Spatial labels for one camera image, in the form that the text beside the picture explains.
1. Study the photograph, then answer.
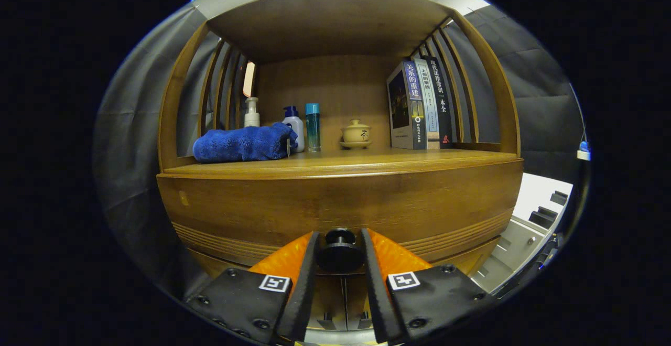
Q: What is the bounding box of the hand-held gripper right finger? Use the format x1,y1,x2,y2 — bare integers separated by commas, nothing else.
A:
360,228,497,344

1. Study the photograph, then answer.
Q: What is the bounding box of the wooden cabinet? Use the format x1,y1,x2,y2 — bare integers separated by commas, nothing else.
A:
156,0,525,336

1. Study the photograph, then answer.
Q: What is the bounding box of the beige lidded tea cup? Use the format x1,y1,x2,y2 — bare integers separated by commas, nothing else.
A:
340,119,373,150

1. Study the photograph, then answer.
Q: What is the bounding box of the wooden countertop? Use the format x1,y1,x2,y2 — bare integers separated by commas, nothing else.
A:
163,147,522,179

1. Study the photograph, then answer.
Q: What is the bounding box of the white side table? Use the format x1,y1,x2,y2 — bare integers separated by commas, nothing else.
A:
472,173,573,294

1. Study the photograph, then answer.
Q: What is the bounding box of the book with black spine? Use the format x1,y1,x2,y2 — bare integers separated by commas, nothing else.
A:
427,56,454,149

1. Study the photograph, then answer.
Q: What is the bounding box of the wooden drawer with black knob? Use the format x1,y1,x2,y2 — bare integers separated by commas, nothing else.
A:
156,158,525,278

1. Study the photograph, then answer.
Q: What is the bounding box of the teal clear bottle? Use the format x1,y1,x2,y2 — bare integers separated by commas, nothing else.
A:
306,103,321,153

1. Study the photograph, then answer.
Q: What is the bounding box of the blue towel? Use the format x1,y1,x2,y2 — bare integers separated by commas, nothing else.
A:
192,122,298,164

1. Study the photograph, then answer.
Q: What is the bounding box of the white bottle with blue cap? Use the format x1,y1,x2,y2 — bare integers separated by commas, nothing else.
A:
282,106,305,153

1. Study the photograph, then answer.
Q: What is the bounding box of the white pump bottle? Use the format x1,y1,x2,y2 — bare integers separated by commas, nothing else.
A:
244,96,261,128

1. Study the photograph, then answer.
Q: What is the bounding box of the book with blue spine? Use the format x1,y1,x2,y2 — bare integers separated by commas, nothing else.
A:
386,60,428,150

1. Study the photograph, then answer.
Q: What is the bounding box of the book with white spine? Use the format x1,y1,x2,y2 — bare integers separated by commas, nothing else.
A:
414,58,441,149

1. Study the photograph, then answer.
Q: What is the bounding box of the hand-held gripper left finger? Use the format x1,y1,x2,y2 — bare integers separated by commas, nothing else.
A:
185,231,320,344

